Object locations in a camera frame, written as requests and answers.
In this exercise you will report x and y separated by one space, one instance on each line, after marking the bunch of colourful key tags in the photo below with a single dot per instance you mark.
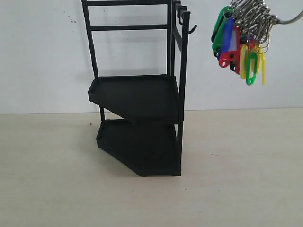
241 37

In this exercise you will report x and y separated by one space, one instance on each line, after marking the black two-tier metal rack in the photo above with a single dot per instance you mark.
142 116

